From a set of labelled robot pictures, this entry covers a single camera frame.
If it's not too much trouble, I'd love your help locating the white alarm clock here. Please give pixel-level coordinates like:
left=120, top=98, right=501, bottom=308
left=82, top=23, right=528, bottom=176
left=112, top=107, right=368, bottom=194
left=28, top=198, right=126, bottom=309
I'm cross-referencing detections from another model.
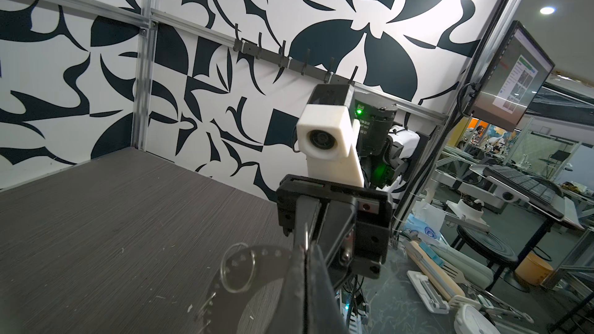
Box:
left=454, top=305, right=500, bottom=334

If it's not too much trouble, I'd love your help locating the black wall hook rack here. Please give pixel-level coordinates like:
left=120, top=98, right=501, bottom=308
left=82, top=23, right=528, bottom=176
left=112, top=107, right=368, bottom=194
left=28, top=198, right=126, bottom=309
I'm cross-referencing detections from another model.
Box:
left=233, top=23, right=359, bottom=87

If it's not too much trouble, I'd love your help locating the black keyboard on stand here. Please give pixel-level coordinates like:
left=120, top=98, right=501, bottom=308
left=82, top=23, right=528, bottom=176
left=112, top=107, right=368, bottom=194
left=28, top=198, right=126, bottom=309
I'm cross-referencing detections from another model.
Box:
left=479, top=165, right=584, bottom=230

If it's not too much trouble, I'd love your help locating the wooden handled tool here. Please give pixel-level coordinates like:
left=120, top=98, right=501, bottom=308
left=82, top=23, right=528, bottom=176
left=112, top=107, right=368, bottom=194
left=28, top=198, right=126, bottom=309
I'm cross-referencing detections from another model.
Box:
left=404, top=241, right=466, bottom=302

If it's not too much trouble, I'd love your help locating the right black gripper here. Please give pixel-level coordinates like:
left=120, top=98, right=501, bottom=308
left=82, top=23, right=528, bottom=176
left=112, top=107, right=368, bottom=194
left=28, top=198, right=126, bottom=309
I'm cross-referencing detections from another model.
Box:
left=276, top=175, right=393, bottom=290

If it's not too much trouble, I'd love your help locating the black round stool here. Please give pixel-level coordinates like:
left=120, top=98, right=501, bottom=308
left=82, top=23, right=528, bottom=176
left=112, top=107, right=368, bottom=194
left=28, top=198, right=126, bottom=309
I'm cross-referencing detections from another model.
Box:
left=453, top=226, right=518, bottom=292

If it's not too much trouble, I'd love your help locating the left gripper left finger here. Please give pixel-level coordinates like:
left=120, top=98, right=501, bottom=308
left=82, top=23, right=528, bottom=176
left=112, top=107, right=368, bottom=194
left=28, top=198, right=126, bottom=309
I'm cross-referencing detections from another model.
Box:
left=265, top=247, right=306, bottom=334

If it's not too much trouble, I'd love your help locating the wall mounted monitor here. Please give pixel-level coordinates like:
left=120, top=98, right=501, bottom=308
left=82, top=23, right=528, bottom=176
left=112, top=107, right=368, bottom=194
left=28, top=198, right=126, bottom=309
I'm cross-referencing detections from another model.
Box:
left=464, top=20, right=555, bottom=131

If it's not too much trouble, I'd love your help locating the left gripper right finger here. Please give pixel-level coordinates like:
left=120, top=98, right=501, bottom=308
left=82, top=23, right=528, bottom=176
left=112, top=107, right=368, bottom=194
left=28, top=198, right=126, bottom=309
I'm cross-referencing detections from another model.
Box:
left=305, top=243, right=348, bottom=334

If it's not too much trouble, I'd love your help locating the white plastic holder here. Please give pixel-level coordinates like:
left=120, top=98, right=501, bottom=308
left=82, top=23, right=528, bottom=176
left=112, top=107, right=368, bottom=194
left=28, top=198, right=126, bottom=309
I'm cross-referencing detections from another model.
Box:
left=407, top=271, right=450, bottom=315

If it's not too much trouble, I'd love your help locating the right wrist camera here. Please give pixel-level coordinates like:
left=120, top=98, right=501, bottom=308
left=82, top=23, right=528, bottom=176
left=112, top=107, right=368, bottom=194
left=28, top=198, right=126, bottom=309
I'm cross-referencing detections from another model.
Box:
left=296, top=84, right=364, bottom=187

